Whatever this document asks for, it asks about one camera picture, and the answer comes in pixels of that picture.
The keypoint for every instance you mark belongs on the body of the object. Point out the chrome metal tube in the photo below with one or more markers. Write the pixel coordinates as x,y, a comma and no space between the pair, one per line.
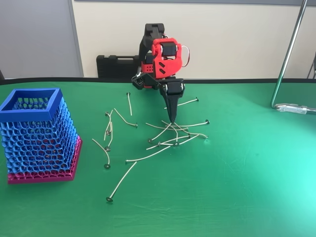
287,54

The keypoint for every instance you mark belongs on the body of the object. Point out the green table cloth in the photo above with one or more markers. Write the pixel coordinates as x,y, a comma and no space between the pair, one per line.
222,185

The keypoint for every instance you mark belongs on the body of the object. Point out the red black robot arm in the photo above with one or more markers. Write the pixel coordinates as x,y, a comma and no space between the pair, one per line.
168,66

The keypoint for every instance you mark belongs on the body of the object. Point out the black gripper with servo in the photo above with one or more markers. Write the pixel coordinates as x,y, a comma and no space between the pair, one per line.
174,91

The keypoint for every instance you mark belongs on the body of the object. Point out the white candle wick metal base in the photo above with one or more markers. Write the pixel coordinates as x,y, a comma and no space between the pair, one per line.
159,143
107,148
206,136
109,199
136,125
207,121
128,93
127,161
196,99
106,113
106,166
176,144
107,132
149,140
160,127
188,135

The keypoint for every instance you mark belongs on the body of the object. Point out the black plastic tool case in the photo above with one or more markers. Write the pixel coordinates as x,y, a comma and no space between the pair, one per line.
108,67

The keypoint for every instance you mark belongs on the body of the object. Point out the magenta lattice base tray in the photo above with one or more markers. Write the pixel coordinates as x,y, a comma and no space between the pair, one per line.
37,179

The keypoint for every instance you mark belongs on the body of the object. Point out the blue lattice basket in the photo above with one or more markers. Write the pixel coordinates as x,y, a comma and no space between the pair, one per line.
53,105

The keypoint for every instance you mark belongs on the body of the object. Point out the silver clamp fitting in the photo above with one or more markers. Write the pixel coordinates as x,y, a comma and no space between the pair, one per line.
292,108

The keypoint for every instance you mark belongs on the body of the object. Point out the grey partition panel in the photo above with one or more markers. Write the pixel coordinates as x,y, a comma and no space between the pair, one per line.
34,37

